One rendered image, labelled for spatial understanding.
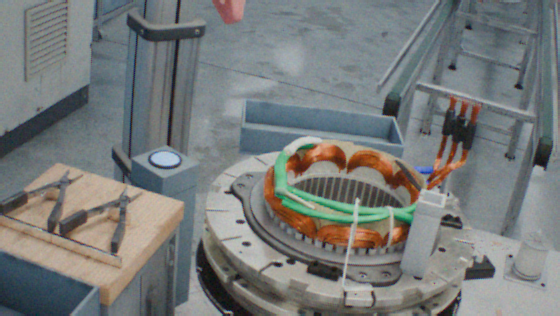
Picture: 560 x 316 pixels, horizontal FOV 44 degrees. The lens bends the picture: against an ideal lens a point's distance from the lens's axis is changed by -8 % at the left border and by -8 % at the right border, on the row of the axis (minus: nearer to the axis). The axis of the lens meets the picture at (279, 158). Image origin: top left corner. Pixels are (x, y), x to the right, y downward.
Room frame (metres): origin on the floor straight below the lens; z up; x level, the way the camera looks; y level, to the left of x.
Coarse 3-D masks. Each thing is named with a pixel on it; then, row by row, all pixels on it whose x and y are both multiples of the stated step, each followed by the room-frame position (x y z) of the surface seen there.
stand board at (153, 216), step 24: (72, 168) 0.80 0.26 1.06; (72, 192) 0.74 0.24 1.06; (96, 192) 0.75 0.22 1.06; (120, 192) 0.76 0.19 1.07; (144, 192) 0.77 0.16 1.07; (24, 216) 0.67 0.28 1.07; (48, 216) 0.68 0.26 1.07; (96, 216) 0.70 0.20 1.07; (144, 216) 0.72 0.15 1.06; (168, 216) 0.73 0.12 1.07; (0, 240) 0.62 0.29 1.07; (24, 240) 0.63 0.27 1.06; (96, 240) 0.65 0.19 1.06; (144, 240) 0.67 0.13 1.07; (48, 264) 0.59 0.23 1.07; (72, 264) 0.60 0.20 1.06; (96, 264) 0.61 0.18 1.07; (120, 288) 0.60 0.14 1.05
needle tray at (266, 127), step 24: (264, 120) 1.10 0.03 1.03; (288, 120) 1.11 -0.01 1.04; (312, 120) 1.11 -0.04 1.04; (336, 120) 1.11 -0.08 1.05; (360, 120) 1.12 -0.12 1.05; (384, 120) 1.12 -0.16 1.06; (240, 144) 1.00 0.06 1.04; (264, 144) 1.00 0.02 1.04; (288, 144) 1.00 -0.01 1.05; (360, 144) 1.01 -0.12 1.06; (384, 144) 1.01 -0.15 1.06
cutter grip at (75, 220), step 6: (84, 210) 0.66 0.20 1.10; (72, 216) 0.65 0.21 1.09; (78, 216) 0.65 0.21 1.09; (84, 216) 0.66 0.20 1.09; (60, 222) 0.63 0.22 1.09; (66, 222) 0.63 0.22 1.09; (72, 222) 0.64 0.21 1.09; (78, 222) 0.65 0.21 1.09; (84, 222) 0.66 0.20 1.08; (60, 228) 0.63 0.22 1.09; (66, 228) 0.63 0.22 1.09; (72, 228) 0.64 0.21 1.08
